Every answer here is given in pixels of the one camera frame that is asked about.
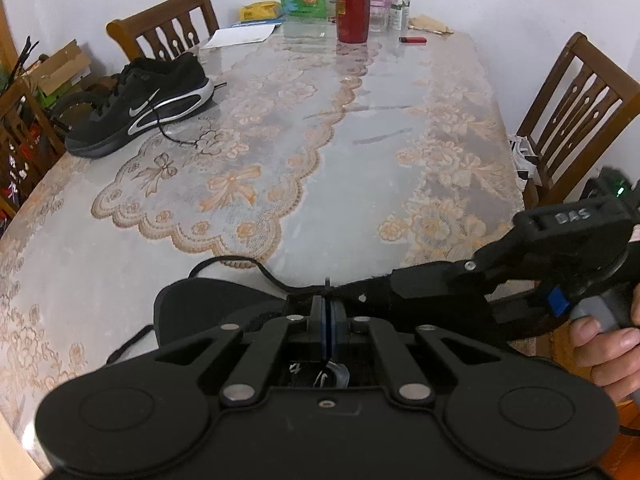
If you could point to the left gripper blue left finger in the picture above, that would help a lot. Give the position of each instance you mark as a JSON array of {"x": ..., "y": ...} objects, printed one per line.
[{"x": 316, "y": 326}]

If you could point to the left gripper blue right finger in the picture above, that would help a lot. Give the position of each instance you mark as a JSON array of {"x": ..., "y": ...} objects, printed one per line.
[{"x": 338, "y": 330}]

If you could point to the black sneaker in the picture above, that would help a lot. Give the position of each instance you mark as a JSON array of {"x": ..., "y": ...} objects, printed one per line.
[
  {"x": 148, "y": 93},
  {"x": 215, "y": 304}
]

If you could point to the floral lace tablecloth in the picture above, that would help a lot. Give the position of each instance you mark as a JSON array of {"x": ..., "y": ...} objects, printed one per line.
[{"x": 326, "y": 162}]

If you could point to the person's right hand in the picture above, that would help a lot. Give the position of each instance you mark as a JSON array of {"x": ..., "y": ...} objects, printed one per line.
[{"x": 609, "y": 349}]

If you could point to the brown wooden chair near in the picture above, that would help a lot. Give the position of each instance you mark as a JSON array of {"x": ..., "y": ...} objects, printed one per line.
[{"x": 585, "y": 103}]

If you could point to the red lighter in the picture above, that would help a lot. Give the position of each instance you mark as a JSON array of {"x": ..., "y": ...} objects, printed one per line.
[{"x": 412, "y": 40}]

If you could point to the yellow packet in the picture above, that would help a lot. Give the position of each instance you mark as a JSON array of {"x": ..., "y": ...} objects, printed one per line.
[{"x": 261, "y": 11}]

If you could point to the red liquor bottle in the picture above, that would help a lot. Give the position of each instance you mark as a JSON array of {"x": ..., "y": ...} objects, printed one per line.
[{"x": 352, "y": 21}]

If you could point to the black bicycle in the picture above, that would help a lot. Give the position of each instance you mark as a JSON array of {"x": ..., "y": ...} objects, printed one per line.
[{"x": 71, "y": 103}]

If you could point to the brown wooden chair right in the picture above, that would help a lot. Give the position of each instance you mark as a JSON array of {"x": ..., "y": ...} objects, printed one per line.
[{"x": 167, "y": 29}]

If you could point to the cardboard box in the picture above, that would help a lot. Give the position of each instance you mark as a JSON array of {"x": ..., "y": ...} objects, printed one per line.
[{"x": 69, "y": 64}]

